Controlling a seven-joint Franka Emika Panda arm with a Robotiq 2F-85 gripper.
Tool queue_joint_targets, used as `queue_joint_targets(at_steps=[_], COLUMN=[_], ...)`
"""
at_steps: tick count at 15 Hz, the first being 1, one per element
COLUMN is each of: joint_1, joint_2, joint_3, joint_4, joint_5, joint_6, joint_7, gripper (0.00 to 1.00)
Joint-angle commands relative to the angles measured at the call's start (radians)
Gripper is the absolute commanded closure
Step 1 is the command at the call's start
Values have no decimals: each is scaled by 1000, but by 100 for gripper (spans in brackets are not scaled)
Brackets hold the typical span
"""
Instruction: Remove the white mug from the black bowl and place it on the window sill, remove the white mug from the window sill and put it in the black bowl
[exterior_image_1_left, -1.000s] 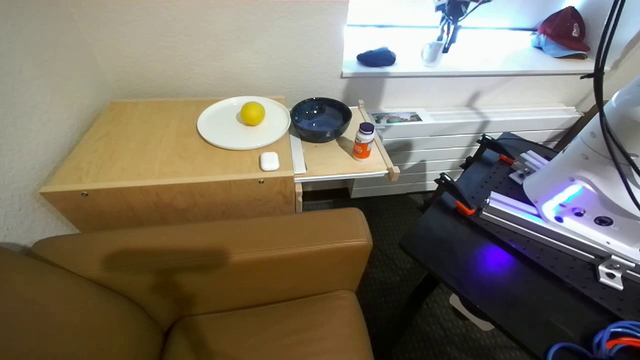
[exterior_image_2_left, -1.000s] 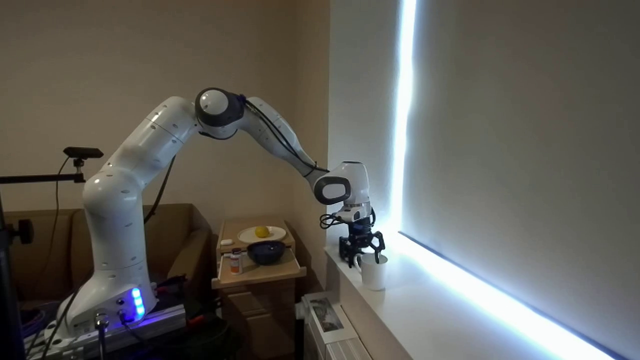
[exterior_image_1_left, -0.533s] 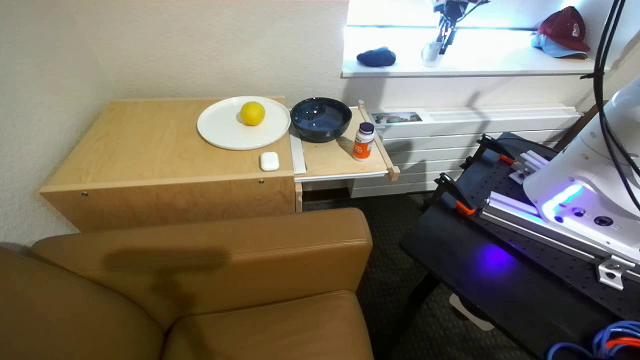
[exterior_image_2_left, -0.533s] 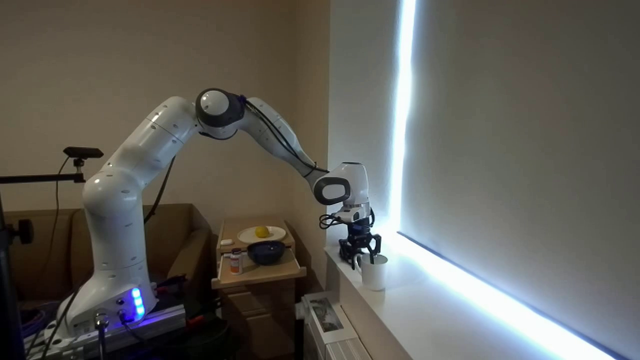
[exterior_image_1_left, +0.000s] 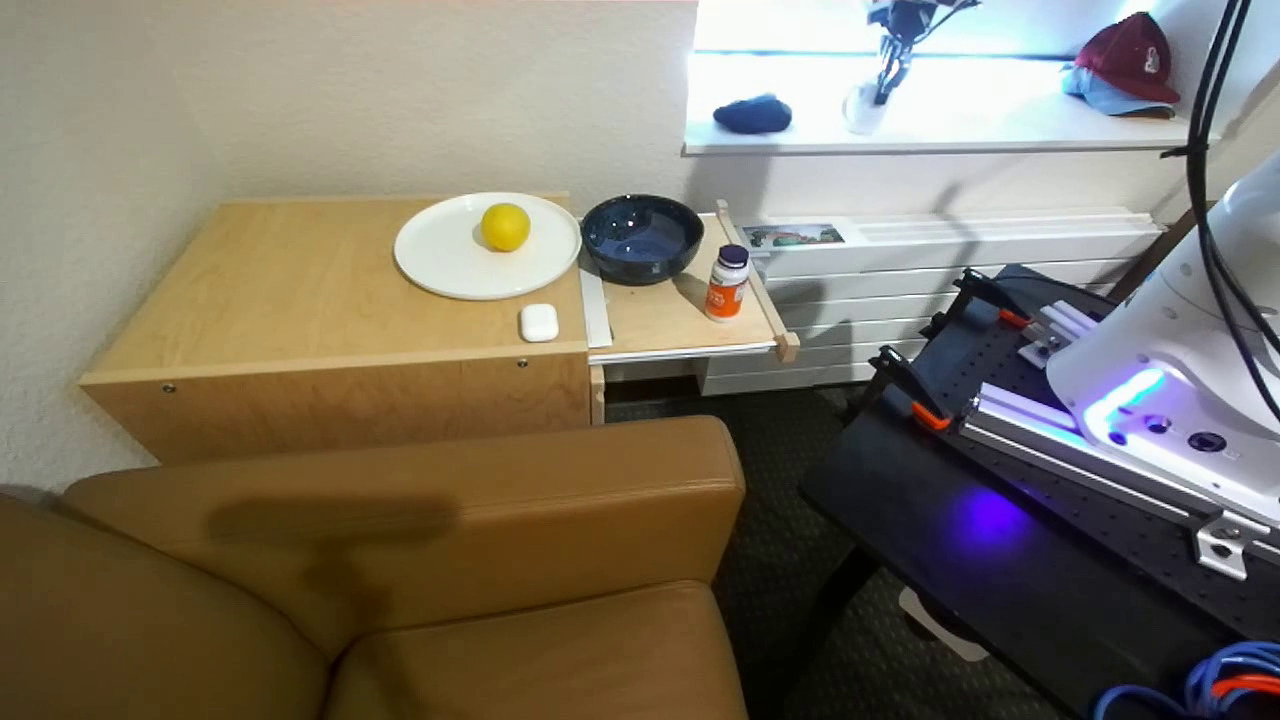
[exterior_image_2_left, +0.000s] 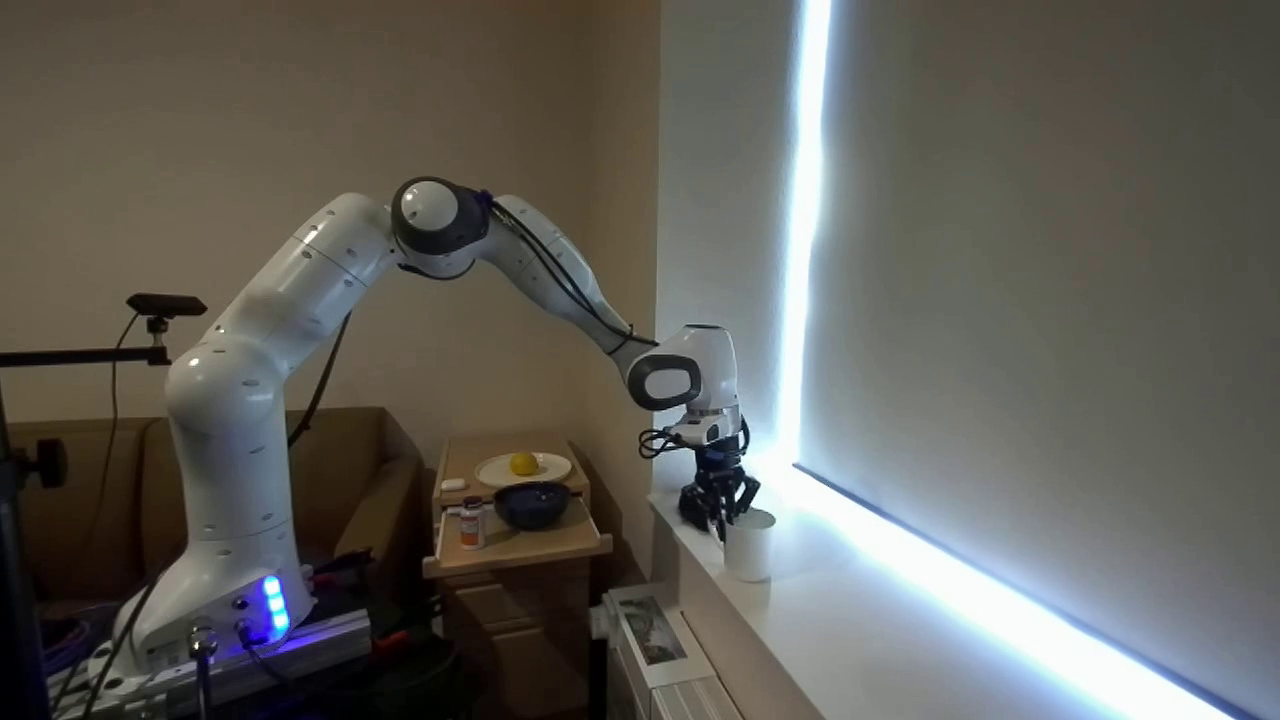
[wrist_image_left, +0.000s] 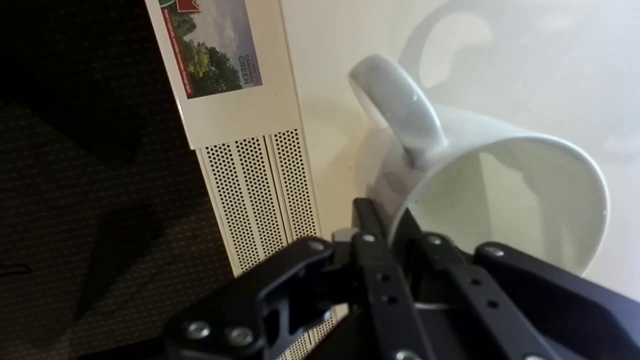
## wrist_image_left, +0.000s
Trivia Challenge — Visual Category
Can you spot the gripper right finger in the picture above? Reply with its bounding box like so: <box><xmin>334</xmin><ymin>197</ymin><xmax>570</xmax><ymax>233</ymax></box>
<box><xmin>399</xmin><ymin>209</ymin><xmax>640</xmax><ymax>360</ymax></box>

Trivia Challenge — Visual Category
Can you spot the landscape picture sticker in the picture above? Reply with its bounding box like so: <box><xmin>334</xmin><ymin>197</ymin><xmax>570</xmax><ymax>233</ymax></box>
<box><xmin>158</xmin><ymin>0</ymin><xmax>264</xmax><ymax>100</ymax></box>

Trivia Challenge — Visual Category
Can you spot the white perforated heater cover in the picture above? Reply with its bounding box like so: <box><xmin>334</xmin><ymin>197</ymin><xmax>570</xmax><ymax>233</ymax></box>
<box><xmin>144</xmin><ymin>0</ymin><xmax>351</xmax><ymax>360</ymax></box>

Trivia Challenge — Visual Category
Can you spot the white ceramic mug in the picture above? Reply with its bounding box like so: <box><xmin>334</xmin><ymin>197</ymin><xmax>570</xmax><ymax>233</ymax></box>
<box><xmin>348</xmin><ymin>54</ymin><xmax>611</xmax><ymax>278</ymax></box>

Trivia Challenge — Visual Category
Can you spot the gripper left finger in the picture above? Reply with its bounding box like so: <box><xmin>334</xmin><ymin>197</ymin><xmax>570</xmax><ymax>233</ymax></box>
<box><xmin>162</xmin><ymin>198</ymin><xmax>434</xmax><ymax>360</ymax></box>

